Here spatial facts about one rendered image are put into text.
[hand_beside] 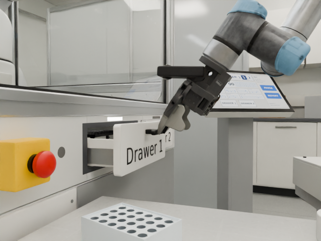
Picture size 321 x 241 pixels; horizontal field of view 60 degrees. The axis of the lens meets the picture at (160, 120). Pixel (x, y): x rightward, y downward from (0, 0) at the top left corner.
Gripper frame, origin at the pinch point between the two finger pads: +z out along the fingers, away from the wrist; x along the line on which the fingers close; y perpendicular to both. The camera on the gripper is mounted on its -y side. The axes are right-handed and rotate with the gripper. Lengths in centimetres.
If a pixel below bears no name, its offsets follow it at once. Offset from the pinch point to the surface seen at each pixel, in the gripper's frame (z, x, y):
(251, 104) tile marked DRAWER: -18, 85, 11
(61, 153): 10.9, -21.5, -8.4
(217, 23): -56, 155, -49
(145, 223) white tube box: 5.2, -29.8, 13.5
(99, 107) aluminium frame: 3.7, -7.1, -13.9
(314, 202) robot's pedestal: -5.6, 10.2, 39.9
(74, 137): 8.7, -17.3, -10.0
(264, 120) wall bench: -12, 278, 27
